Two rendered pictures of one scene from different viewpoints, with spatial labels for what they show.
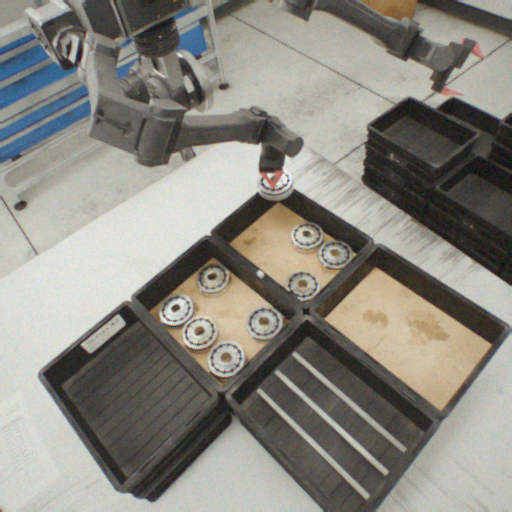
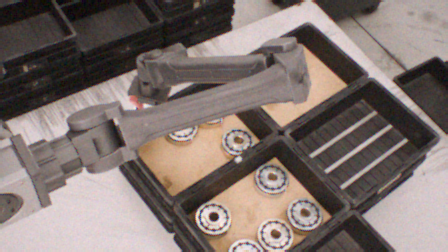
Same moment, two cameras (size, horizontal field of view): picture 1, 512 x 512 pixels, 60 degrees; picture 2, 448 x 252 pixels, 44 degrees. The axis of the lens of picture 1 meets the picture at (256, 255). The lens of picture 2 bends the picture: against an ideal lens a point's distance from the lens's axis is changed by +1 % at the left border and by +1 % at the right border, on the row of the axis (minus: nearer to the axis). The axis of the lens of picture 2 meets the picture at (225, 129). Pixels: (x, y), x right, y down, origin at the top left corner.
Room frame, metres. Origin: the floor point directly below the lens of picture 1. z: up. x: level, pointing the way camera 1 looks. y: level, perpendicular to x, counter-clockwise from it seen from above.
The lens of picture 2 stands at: (0.89, 0.82, 2.27)
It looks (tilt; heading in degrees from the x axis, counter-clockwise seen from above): 55 degrees down; 258
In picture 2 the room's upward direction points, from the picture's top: 10 degrees clockwise
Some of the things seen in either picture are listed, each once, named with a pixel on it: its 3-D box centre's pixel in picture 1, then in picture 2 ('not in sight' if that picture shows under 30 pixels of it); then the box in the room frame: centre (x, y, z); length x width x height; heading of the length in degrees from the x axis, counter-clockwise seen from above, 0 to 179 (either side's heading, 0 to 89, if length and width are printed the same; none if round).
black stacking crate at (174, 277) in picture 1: (217, 314); (260, 215); (0.61, 0.14, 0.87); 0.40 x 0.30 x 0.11; 35
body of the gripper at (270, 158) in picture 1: (271, 148); (149, 83); (0.91, -0.10, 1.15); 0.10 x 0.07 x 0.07; 162
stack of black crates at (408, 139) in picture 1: (413, 166); (26, 65); (1.46, -0.83, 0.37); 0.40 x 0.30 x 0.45; 29
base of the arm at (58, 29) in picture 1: (73, 45); (51, 163); (1.07, 0.32, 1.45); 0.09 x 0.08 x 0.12; 119
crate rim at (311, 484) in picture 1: (327, 409); (362, 137); (0.28, -0.09, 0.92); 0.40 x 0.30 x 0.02; 35
